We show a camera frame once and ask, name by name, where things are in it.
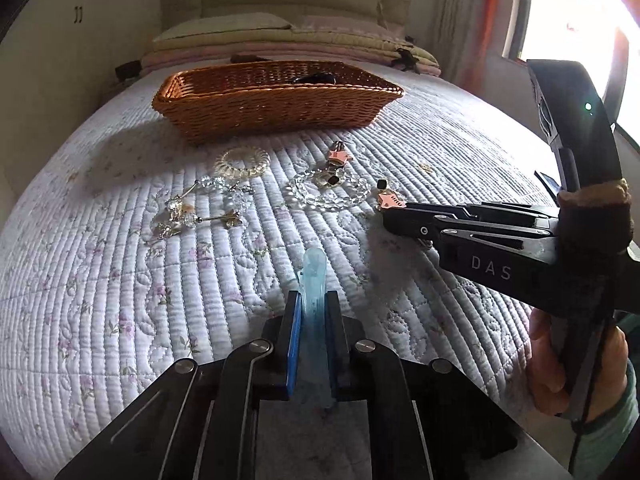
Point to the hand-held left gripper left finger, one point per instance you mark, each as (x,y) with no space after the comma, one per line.
(294,345)

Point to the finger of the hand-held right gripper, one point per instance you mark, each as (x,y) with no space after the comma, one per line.
(450,212)
(500,241)

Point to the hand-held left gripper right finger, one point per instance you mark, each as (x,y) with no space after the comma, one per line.
(332,345)

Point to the pink rectangular hair clip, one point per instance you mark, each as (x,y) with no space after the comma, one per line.
(391,201)

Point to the light blue hair clip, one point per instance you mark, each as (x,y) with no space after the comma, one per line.
(312,285)

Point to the brown wicker basket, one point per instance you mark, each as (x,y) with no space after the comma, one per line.
(280,97)

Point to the person's right hand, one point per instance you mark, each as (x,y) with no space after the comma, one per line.
(545,360)

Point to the small black square earring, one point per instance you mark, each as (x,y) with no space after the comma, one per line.
(383,183)

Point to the black and gold square earring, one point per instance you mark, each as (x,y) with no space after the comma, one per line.
(331,179)

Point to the pink star hair clip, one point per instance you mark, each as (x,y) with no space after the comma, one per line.
(341,154)

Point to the white quilted floral bedspread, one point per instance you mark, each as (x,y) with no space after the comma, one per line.
(150,310)

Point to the gold hairpin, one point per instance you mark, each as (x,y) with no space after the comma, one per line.
(215,219)

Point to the black bow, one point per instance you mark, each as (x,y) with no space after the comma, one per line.
(406,59)

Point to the crystal flower hairpin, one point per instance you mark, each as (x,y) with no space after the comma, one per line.
(175,207)

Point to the dark hair accessory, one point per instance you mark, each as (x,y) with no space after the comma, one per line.
(314,78)

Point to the orange and grey curtain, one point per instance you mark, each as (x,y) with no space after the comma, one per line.
(465,15)

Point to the folded pink and green blankets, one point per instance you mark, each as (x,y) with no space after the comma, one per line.
(325,45)

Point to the pink pillow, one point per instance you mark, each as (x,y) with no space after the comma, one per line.
(340,22)

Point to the window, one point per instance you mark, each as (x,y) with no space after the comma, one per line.
(570,15)

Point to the green pillow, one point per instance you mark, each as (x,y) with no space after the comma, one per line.
(220,27)

